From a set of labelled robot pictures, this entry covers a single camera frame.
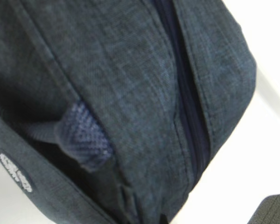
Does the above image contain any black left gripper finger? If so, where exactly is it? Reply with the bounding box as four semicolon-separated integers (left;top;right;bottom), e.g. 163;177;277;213
248;194;280;224

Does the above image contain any dark blue zipper bag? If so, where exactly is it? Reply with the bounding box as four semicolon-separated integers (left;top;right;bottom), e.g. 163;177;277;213
0;0;257;224

